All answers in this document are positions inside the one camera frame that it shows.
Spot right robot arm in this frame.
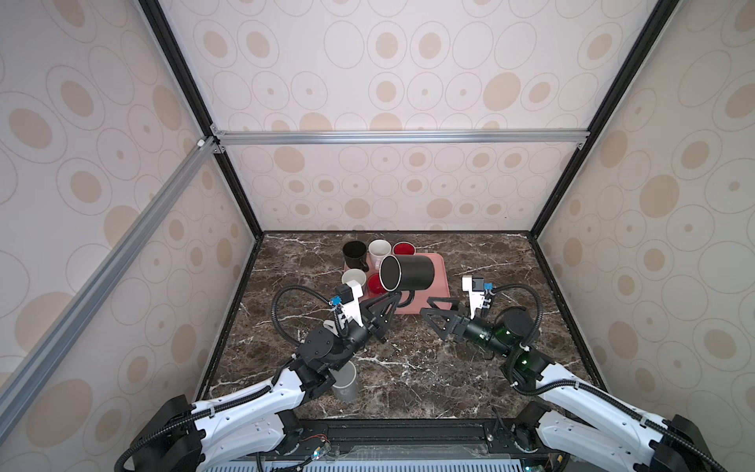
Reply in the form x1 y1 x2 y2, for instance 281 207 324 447
421 298 723 471

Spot white mug front row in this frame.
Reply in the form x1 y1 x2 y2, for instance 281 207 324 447
392 241 416 256

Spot pink mug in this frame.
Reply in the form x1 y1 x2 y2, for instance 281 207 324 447
368 239 392 271

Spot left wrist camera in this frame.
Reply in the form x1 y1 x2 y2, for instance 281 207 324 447
330 280 364 328

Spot horizontal aluminium bar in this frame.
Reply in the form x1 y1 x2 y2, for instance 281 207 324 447
199 128 590 149

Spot grey mug white interior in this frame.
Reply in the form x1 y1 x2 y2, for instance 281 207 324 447
341 269 367 289

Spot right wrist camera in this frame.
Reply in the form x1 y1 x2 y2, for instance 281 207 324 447
462 275 495 319

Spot diagonal aluminium bar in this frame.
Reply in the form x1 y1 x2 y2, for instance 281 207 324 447
1 136 218 441

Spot black mug white rim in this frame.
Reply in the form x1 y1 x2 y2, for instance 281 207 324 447
379 255 436 308

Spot dark grey mug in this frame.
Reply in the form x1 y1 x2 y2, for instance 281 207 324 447
330 361 359 403

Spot red mug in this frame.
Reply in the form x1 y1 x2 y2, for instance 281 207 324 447
367 273 387 297

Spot black mug white base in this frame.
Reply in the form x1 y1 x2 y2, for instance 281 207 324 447
342 240 370 273

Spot pink rectangular tray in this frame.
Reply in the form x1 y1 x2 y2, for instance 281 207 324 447
359 253 450 316

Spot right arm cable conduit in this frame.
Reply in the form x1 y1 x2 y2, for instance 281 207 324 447
488 283 729 472

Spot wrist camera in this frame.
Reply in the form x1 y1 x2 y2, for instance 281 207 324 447
330 280 364 328
462 275 495 319

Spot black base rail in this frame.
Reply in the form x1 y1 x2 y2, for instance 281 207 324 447
155 417 665 472

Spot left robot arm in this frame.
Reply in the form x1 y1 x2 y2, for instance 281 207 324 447
114 292 402 471

